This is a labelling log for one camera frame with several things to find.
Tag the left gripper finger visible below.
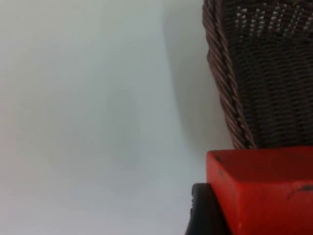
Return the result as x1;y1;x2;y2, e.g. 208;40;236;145
184;183;230;235

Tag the dark brown wicker basket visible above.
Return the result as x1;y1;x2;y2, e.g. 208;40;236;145
202;0;313;150

